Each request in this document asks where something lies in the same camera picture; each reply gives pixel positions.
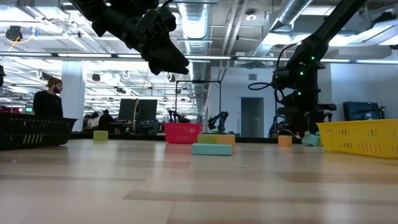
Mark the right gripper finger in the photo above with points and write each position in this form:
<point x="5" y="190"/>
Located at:
<point x="299" y="127"/>
<point x="317" y="123"/>

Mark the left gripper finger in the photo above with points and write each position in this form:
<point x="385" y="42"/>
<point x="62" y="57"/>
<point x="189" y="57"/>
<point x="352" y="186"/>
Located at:
<point x="174" y="57"/>
<point x="168" y="69"/>

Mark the teal foam block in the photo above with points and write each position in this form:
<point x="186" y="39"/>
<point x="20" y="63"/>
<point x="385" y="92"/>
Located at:
<point x="312" y="140"/>
<point x="212" y="149"/>

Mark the orange foam wedge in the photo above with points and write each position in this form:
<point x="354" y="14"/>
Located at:
<point x="285" y="141"/>

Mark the orange foam cube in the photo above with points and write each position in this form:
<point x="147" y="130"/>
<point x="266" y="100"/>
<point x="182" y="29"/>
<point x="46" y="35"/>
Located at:
<point x="226" y="138"/>

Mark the green foam block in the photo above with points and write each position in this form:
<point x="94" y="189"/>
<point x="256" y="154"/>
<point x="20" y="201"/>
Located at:
<point x="206" y="138"/>

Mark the green foam cube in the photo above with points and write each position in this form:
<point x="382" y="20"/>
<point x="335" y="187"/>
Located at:
<point x="100" y="135"/>

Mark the black background robot arm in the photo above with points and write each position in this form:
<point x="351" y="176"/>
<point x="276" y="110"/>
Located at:
<point x="174" y="116"/>
<point x="222" y="116"/>

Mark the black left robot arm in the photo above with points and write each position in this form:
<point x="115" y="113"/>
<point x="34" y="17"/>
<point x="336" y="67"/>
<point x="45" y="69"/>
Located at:
<point x="102" y="12"/>

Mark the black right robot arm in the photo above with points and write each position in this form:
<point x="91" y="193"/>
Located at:
<point x="326" y="31"/>

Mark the black computer monitor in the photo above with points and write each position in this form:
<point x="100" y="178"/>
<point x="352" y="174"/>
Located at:
<point x="127" y="109"/>
<point x="148" y="109"/>

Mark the blue equipment case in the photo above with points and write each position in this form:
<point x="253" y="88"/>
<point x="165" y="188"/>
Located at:
<point x="360" y="111"/>

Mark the yellow plastic basket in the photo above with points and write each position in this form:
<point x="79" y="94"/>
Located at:
<point x="362" y="138"/>

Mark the dark door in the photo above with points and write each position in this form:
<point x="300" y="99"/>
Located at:
<point x="252" y="118"/>

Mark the red plastic basket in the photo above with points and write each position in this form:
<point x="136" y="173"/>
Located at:
<point x="183" y="133"/>

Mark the LED light bar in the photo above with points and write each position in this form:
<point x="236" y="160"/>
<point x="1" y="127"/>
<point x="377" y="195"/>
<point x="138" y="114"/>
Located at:
<point x="84" y="55"/>

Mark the person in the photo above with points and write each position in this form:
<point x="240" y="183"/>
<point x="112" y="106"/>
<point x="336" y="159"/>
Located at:
<point x="105" y="123"/>
<point x="48" y="104"/>
<point x="94" y="121"/>

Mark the white pillar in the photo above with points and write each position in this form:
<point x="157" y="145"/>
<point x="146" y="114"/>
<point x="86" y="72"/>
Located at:
<point x="73" y="99"/>

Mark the black plastic basket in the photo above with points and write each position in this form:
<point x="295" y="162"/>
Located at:
<point x="31" y="130"/>

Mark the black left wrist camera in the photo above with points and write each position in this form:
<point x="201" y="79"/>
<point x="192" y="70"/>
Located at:
<point x="152" y="20"/>

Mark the black metal stand frame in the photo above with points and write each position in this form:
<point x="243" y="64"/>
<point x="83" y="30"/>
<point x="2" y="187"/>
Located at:
<point x="199" y="81"/>

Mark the silver ventilation duct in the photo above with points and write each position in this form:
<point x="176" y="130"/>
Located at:
<point x="194" y="21"/>

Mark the black aluminium table frame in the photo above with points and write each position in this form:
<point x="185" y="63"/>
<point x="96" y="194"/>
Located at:
<point x="140" y="137"/>

